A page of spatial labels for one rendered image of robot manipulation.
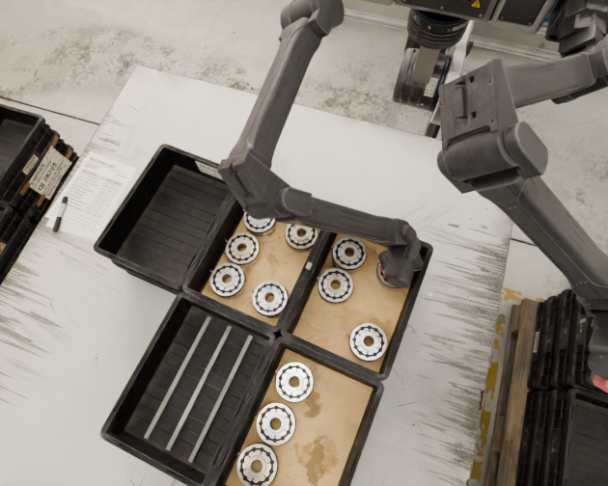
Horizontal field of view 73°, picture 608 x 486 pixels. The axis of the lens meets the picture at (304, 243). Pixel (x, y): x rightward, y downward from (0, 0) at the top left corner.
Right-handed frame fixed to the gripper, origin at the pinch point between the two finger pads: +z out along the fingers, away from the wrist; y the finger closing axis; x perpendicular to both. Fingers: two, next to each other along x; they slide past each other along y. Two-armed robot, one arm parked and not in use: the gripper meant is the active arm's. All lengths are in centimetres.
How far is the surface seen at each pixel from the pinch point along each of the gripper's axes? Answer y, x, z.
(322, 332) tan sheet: -24.7, -12.0, 4.4
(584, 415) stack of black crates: 62, -55, 50
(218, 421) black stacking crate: -57, -29, 5
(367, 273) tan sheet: -7.6, 2.0, 4.2
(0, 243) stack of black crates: -149, 63, 45
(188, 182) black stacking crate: -56, 46, 4
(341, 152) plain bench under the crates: -2, 53, 17
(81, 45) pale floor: -133, 223, 84
